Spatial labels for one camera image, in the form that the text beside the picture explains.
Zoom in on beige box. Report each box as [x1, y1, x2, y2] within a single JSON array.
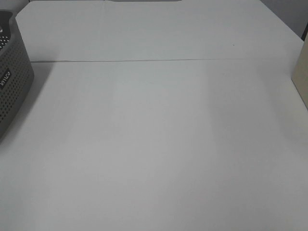
[[291, 37, 308, 108]]

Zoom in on grey perforated plastic basket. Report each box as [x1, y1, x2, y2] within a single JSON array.
[[0, 9, 34, 137]]

